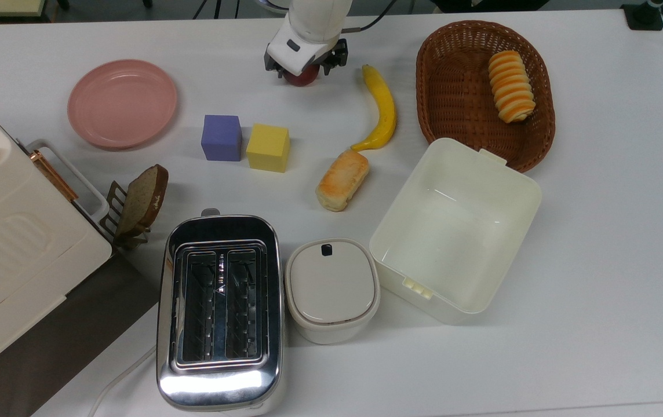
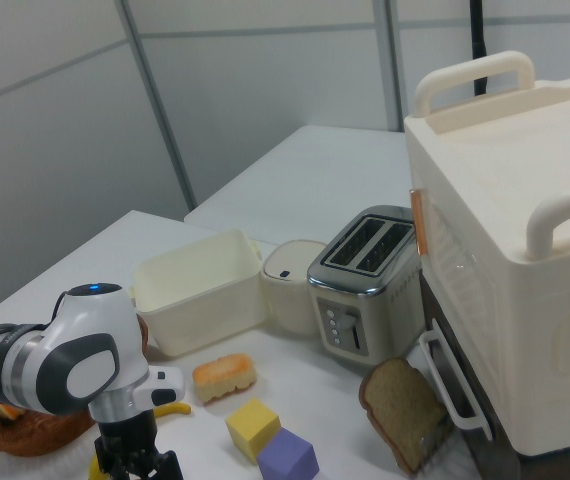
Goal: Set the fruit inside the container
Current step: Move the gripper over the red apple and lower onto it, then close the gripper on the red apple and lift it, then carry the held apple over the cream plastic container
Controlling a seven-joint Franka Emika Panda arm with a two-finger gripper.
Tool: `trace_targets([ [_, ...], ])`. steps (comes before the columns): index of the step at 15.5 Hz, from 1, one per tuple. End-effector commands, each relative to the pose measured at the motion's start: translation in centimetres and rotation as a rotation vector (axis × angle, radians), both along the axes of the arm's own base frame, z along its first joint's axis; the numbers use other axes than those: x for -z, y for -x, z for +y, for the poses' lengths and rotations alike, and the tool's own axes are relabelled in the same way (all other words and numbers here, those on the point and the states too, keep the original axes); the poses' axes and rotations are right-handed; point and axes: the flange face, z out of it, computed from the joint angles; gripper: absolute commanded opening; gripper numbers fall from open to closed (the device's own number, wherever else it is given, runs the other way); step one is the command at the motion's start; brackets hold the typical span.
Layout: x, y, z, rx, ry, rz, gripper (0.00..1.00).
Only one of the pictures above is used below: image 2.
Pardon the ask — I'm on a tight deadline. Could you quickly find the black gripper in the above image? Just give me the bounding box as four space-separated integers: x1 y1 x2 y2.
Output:
94 410 184 480

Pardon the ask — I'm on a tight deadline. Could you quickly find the cream open plastic container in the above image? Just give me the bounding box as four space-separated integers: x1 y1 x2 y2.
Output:
129 228 265 357

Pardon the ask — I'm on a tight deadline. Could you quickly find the yellow toy banana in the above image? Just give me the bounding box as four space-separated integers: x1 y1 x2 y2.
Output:
88 399 192 480

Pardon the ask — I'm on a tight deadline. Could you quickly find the brown wicker basket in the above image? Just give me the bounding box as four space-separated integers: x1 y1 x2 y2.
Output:
0 319 151 457

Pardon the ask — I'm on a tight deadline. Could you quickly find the yellow foam cube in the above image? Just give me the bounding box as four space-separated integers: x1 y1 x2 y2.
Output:
225 397 282 465

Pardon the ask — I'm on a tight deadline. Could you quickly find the orange toy bread loaf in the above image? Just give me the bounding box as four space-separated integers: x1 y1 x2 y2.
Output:
192 353 258 405

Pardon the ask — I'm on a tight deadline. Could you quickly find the purple foam cube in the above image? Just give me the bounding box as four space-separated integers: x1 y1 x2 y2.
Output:
256 428 321 480

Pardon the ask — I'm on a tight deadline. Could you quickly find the small cream lidded bin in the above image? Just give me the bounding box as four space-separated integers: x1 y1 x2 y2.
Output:
260 239 327 337

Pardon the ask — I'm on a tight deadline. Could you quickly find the brown bread slice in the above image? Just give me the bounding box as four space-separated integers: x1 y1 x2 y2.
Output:
359 357 454 475

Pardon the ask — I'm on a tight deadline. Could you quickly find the silver two-slot toaster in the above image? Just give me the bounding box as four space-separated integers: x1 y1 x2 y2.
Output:
306 204 426 366

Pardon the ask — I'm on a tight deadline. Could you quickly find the large cream toy kitchen cabinet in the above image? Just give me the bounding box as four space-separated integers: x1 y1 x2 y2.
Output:
403 49 570 480

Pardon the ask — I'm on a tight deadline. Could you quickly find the black pole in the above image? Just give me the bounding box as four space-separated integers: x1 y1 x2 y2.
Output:
467 0 490 96

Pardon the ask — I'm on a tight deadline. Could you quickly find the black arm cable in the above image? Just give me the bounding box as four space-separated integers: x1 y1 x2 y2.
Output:
0 293 69 351

